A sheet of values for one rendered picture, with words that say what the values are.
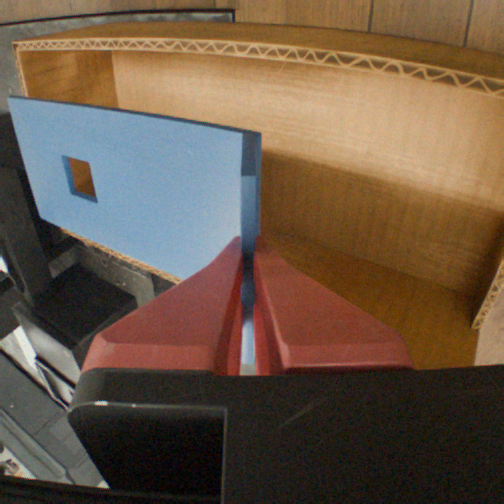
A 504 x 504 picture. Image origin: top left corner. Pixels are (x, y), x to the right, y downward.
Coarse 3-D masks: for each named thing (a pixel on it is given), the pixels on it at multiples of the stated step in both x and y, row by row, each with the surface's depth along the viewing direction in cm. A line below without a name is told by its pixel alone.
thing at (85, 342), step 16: (64, 272) 41; (80, 272) 41; (64, 288) 39; (80, 288) 39; (96, 288) 39; (112, 288) 39; (48, 304) 37; (64, 304) 37; (80, 304) 37; (96, 304) 37; (112, 304) 37; (128, 304) 38; (48, 320) 35; (64, 320) 35; (80, 320) 35; (96, 320) 35; (112, 320) 36; (80, 336) 34
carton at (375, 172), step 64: (64, 64) 21; (128, 64) 23; (192, 64) 21; (256, 64) 19; (320, 64) 11; (384, 64) 10; (448, 64) 10; (256, 128) 21; (320, 128) 19; (384, 128) 17; (448, 128) 16; (320, 192) 21; (384, 192) 19; (448, 192) 17; (128, 256) 22; (320, 256) 22; (384, 256) 21; (448, 256) 19; (384, 320) 18; (448, 320) 18
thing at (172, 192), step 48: (48, 144) 17; (96, 144) 15; (144, 144) 14; (192, 144) 13; (240, 144) 12; (48, 192) 19; (96, 192) 17; (144, 192) 15; (192, 192) 14; (240, 192) 10; (96, 240) 19; (144, 240) 17; (192, 240) 15
